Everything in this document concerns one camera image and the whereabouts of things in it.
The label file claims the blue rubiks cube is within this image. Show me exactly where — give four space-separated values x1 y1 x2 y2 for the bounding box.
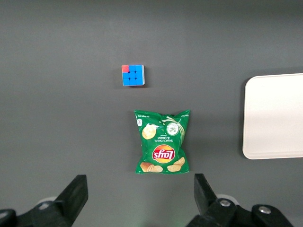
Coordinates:
121 64 145 87

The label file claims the cream plastic tray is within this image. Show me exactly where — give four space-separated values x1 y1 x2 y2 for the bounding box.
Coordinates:
242 73 303 160

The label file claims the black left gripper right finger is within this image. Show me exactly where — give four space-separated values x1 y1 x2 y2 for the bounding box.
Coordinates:
186 173 294 227

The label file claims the green Lays chips bag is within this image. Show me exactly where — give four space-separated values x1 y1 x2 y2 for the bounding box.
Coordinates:
134 109 191 175

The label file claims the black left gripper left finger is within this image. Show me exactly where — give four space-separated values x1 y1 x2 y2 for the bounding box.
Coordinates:
0 174 89 227

